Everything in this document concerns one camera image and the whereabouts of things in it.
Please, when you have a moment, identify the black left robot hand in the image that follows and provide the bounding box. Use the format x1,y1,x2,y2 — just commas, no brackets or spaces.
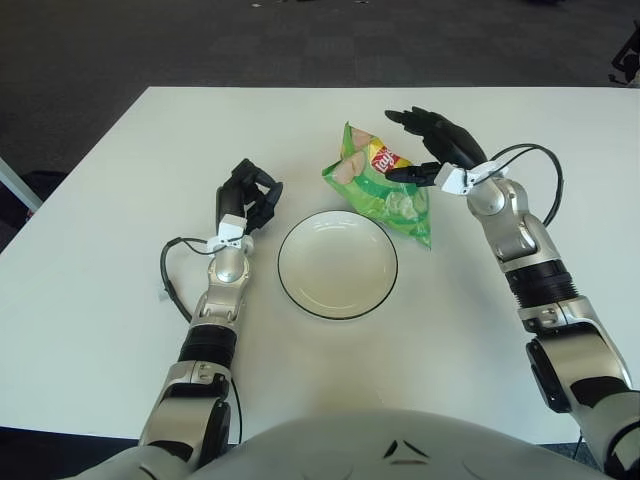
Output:
215,158,284,236

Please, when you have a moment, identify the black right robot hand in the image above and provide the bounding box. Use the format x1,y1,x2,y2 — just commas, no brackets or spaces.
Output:
383,105,489,189

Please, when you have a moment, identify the green chips bag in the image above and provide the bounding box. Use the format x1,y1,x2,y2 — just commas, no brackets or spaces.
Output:
321,119,432,251

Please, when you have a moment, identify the white plate black rim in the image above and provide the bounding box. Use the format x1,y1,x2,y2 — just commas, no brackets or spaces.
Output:
277,209,400,321

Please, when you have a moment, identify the white left wrist connector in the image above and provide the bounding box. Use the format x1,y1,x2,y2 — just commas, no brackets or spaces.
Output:
208,214,247,249

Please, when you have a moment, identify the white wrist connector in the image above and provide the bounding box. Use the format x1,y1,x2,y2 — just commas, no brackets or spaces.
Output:
208,214,247,249
434,160,509,197

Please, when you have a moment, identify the white right wrist connector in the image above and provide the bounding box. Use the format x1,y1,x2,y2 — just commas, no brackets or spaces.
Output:
434,160,509,197

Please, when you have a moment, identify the black office chair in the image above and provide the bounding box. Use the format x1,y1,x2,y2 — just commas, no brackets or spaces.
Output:
607,34,640,89

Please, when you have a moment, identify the grey robot torso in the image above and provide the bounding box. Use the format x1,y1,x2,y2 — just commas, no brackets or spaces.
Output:
97,408,616,480

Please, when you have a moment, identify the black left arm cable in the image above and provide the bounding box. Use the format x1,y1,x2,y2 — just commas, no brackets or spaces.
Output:
159,237,214,324

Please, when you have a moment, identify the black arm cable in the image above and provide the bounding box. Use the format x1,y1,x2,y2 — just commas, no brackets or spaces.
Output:
487,143,564,226
159,237,214,324

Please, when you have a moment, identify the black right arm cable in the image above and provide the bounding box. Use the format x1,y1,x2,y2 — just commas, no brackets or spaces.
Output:
487,143,564,226

